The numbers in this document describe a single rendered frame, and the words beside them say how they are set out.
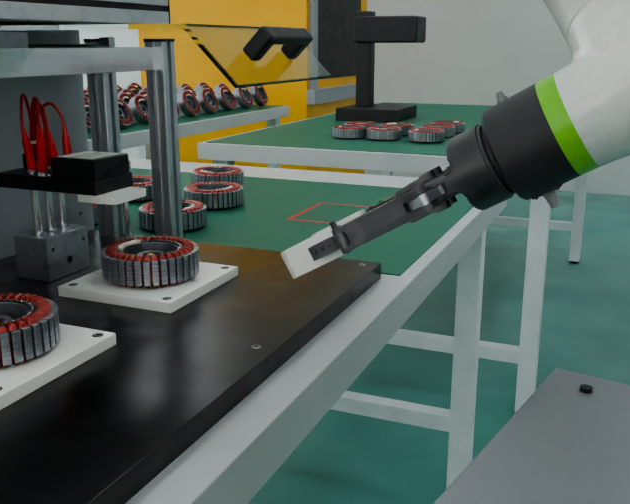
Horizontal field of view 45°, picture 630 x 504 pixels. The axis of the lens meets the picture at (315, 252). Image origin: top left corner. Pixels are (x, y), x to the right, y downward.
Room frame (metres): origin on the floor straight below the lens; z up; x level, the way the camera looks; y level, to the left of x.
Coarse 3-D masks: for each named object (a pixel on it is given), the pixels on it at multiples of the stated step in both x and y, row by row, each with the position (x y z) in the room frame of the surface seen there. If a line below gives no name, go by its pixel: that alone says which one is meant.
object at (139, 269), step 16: (128, 240) 0.88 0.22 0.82; (144, 240) 0.89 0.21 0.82; (160, 240) 0.89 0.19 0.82; (176, 240) 0.89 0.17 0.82; (112, 256) 0.82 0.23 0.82; (128, 256) 0.81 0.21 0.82; (144, 256) 0.81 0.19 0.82; (160, 256) 0.81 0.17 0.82; (176, 256) 0.82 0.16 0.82; (192, 256) 0.84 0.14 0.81; (112, 272) 0.81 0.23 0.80; (128, 272) 0.80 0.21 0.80; (144, 272) 0.80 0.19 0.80; (160, 272) 0.81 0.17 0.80; (176, 272) 0.82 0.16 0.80; (192, 272) 0.84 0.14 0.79
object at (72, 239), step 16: (16, 240) 0.89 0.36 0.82; (32, 240) 0.88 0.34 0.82; (48, 240) 0.87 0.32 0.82; (64, 240) 0.90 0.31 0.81; (80, 240) 0.92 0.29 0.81; (16, 256) 0.89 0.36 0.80; (32, 256) 0.88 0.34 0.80; (48, 256) 0.87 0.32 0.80; (64, 256) 0.90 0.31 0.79; (80, 256) 0.92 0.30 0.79; (32, 272) 0.88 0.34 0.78; (48, 272) 0.87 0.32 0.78; (64, 272) 0.89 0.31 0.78
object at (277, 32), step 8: (256, 32) 0.80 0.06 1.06; (264, 32) 0.80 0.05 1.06; (272, 32) 0.81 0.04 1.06; (280, 32) 0.83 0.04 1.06; (288, 32) 0.84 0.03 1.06; (296, 32) 0.86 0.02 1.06; (304, 32) 0.88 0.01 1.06; (256, 40) 0.80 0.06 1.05; (264, 40) 0.80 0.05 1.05; (272, 40) 0.80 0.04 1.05; (280, 40) 0.82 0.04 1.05; (288, 40) 0.84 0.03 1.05; (296, 40) 0.86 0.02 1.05; (304, 40) 0.88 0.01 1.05; (248, 48) 0.81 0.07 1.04; (256, 48) 0.80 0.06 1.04; (264, 48) 0.80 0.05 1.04; (288, 48) 0.89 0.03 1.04; (296, 48) 0.89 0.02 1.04; (304, 48) 0.90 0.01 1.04; (248, 56) 0.81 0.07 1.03; (256, 56) 0.81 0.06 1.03; (288, 56) 0.89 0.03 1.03; (296, 56) 0.90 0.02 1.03
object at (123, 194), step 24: (24, 168) 0.93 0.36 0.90; (48, 168) 0.91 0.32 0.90; (72, 168) 0.86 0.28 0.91; (96, 168) 0.85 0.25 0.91; (120, 168) 0.89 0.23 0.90; (48, 192) 0.91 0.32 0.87; (72, 192) 0.85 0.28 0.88; (96, 192) 0.84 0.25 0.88; (120, 192) 0.86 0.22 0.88; (144, 192) 0.89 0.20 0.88; (48, 216) 0.91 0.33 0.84
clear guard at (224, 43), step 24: (120, 24) 0.79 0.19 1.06; (144, 24) 0.78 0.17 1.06; (168, 24) 0.77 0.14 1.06; (192, 24) 0.77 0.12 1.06; (216, 48) 0.77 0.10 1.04; (240, 48) 0.81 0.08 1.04; (240, 72) 0.77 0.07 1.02; (264, 72) 0.81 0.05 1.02; (288, 72) 0.86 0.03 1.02; (312, 72) 0.92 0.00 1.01
